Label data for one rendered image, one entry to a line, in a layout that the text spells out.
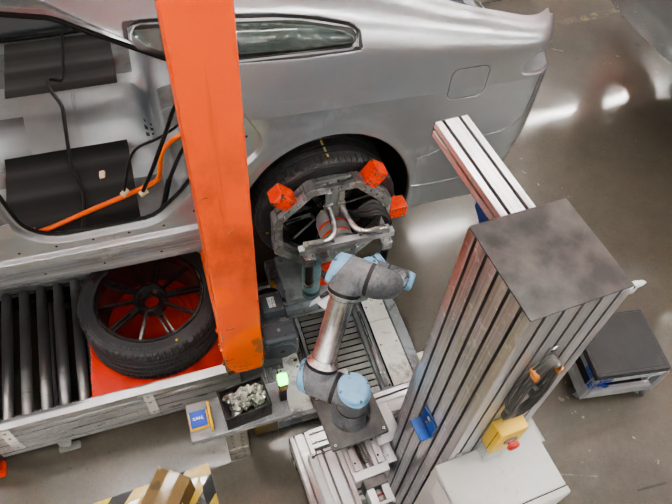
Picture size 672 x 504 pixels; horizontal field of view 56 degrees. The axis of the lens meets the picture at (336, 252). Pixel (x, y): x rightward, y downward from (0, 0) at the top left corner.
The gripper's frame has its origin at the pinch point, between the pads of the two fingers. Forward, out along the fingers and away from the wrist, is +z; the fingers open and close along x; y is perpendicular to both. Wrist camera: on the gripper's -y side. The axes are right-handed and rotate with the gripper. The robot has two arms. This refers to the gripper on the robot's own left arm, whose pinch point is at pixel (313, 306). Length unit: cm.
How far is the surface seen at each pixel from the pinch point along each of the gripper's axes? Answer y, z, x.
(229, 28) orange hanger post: -34, -46, -130
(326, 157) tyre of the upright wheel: -46, -42, -7
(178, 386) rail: -11, 74, 11
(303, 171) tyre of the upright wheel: -46, -31, -10
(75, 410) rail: -25, 111, -8
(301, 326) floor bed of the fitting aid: -11, 27, 77
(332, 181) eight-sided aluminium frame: -37, -38, -3
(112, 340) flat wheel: -43, 84, -1
